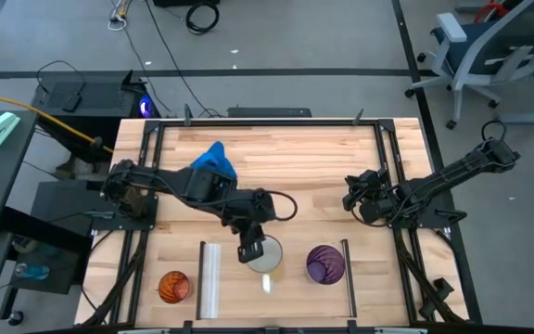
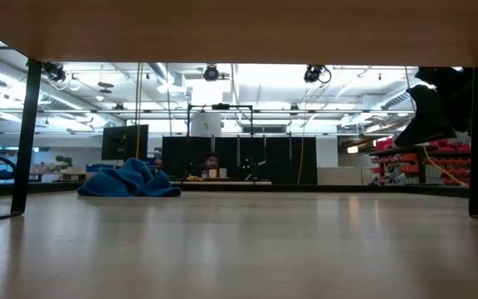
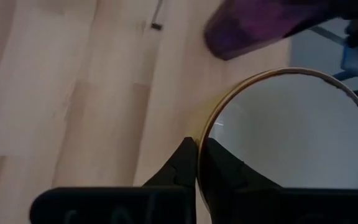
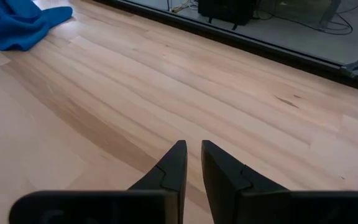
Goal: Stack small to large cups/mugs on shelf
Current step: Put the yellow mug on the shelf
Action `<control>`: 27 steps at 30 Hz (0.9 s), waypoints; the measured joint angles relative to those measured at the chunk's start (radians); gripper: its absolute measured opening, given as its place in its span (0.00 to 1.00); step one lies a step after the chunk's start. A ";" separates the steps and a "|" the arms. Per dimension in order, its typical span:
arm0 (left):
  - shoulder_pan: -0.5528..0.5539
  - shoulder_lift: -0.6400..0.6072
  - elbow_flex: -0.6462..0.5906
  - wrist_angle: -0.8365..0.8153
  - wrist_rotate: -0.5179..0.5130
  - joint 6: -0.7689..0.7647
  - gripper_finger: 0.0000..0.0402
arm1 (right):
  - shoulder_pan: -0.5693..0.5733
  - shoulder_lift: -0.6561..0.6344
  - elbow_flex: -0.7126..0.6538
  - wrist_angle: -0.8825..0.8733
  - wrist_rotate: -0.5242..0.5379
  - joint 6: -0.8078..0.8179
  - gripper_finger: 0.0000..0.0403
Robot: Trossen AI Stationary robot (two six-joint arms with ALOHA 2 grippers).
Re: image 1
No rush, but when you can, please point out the black aluminium table frame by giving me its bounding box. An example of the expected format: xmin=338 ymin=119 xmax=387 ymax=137
xmin=75 ymin=109 xmax=484 ymax=328

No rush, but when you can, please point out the grey office chair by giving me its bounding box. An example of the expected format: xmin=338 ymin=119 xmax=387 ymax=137
xmin=403 ymin=0 xmax=534 ymax=130

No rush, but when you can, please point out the black computer case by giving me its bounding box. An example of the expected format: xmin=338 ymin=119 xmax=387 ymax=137
xmin=31 ymin=69 xmax=161 ymax=140

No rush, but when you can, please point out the clear water bottle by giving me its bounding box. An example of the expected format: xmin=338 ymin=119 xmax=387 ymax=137
xmin=14 ymin=262 xmax=51 ymax=281

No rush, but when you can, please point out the yellow cable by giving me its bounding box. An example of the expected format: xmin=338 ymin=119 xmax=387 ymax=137
xmin=0 ymin=88 xmax=114 ymax=154

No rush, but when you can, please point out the orange faceted tumbler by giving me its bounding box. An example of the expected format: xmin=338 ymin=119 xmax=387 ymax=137
xmin=158 ymin=270 xmax=193 ymax=305

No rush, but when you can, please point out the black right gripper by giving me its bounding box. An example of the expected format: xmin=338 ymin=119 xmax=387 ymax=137
xmin=341 ymin=167 xmax=402 ymax=223

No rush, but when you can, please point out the purple faceted tumbler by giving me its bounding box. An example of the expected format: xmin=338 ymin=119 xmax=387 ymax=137
xmin=305 ymin=244 xmax=347 ymax=286

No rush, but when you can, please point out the black floor cable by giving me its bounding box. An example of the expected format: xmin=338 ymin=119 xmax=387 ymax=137
xmin=144 ymin=0 xmax=224 ymax=120

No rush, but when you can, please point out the black power strip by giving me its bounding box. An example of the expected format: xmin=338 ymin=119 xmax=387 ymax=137
xmin=226 ymin=107 xmax=313 ymax=119

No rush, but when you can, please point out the red cable bundle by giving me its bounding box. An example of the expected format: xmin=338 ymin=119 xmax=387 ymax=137
xmin=473 ymin=1 xmax=512 ymax=23

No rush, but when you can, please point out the black equipment box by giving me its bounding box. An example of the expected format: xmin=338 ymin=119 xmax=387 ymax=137
xmin=152 ymin=0 xmax=221 ymax=7

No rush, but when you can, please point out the white cable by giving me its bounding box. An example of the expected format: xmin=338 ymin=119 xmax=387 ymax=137
xmin=107 ymin=0 xmax=132 ymax=32

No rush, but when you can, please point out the black coiled cable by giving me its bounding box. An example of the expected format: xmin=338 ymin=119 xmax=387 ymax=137
xmin=184 ymin=2 xmax=221 ymax=36

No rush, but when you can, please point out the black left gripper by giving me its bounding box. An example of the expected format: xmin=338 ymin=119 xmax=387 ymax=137
xmin=229 ymin=217 xmax=268 ymax=264

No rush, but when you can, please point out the mint green stapler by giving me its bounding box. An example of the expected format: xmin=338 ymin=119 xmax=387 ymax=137
xmin=0 ymin=111 xmax=21 ymax=148

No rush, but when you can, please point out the blue cloth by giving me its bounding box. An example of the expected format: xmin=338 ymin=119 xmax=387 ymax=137
xmin=189 ymin=141 xmax=239 ymax=180

